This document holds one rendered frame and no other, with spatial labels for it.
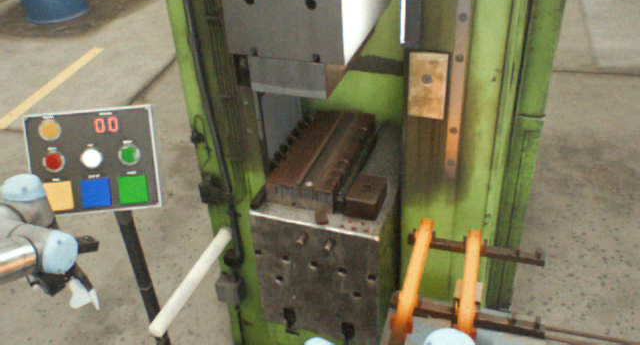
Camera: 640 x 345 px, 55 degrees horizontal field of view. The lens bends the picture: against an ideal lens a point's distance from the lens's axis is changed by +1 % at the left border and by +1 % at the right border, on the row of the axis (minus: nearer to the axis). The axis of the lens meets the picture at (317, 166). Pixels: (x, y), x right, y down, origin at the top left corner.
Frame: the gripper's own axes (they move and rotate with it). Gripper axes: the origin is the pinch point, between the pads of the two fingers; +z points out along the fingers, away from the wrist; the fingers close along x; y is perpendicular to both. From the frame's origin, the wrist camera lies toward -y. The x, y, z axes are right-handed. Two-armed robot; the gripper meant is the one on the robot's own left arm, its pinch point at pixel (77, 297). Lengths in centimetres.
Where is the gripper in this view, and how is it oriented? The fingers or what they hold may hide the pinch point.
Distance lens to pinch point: 157.8
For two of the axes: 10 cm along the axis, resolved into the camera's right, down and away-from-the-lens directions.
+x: 8.7, 2.4, -4.3
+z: 0.6, 8.2, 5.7
